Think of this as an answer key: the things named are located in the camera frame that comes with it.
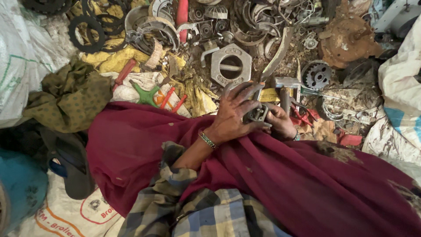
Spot red screwdriver handle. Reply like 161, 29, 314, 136
112, 59, 137, 92

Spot dirty yellow cloth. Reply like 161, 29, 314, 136
66, 0, 219, 118

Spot person's left hand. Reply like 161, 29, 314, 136
205, 82, 273, 147

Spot black toothed clutch ring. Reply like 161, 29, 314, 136
67, 14, 106, 54

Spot maroon cloth garment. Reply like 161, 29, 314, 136
86, 101, 421, 237

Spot rusty brown metal hub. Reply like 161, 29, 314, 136
317, 13, 384, 70

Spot blue plastic drum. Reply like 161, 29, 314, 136
0, 147, 49, 236

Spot thick red plastic handle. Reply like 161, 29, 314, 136
176, 0, 189, 44

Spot grey curved brake shoes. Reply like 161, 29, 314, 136
124, 5, 180, 56

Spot dark rubber sandal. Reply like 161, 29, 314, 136
39, 127, 96, 201

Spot white sack with blue patch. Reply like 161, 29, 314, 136
378, 15, 421, 150

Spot black metal disc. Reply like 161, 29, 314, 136
341, 59, 374, 87

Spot steel hammer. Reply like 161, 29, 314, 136
274, 76, 302, 116

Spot white sack with red print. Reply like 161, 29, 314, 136
7, 169, 126, 237

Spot green beaded bangle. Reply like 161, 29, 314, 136
198, 131, 219, 151

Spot pile of black clutch plates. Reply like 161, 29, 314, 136
20, 0, 132, 53

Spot person's right hand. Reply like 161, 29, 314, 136
262, 103, 298, 141

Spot coiled wire ring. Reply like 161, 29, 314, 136
320, 97, 345, 122

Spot green plastic cross piece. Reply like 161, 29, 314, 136
129, 79, 162, 108

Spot stained white sack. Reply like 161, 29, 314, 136
361, 113, 421, 180

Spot grey toothed sprocket gear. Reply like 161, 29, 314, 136
301, 59, 333, 90

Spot hexagonal grey metal casting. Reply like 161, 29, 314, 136
210, 43, 253, 88

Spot olive dotted cloth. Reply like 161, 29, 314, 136
22, 59, 113, 133

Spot grey machine housing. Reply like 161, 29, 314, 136
371, 0, 421, 41

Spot thin red plastic stick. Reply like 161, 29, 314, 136
160, 86, 176, 110
171, 94, 187, 113

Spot plain white woven sack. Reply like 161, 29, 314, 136
0, 0, 79, 129

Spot green handled screwdriver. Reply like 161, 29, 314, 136
301, 87, 344, 100

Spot red handled pliers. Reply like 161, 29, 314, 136
290, 101, 319, 128

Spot heap of scrap metal parts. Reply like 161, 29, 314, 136
148, 0, 333, 63

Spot long curved metal strip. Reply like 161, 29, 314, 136
253, 26, 295, 101

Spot grey metal clamp part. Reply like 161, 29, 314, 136
243, 103, 272, 128

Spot plaid shirt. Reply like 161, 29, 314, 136
118, 141, 293, 237

